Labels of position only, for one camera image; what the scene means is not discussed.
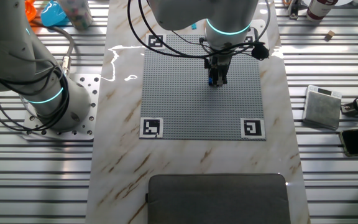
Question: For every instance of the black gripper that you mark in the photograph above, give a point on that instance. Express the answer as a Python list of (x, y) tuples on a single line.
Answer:
[(219, 62)]

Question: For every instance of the blue Lego brick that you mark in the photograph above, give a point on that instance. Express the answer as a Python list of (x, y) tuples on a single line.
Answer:
[(210, 81)]

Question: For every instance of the grey Lego baseplate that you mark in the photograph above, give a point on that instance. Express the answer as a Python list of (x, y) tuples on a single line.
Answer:
[(182, 102)]

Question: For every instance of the cyan Lego brick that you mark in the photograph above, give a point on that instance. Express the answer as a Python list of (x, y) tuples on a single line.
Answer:
[(193, 26)]

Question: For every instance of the black white fiducial marker tag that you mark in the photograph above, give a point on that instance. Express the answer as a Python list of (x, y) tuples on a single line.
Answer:
[(249, 39), (154, 41), (151, 127), (253, 128)]

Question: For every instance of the silver digital scale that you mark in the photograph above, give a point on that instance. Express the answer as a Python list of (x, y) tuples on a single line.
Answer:
[(322, 109)]

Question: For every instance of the wooden block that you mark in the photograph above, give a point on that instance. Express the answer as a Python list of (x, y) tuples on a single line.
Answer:
[(329, 35)]

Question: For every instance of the grey fabric pad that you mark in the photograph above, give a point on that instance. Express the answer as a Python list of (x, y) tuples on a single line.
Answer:
[(217, 199)]

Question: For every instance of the red white can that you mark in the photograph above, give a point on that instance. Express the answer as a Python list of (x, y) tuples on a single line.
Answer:
[(320, 9)]

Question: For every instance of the metal robot mounting plate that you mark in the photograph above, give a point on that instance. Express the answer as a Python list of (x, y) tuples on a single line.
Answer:
[(89, 93)]

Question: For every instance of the clear plastic cup with lid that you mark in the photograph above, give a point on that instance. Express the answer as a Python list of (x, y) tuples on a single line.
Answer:
[(76, 14)]

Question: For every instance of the orange toy shovel green shaft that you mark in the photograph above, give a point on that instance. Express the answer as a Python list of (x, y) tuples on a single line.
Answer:
[(30, 9)]

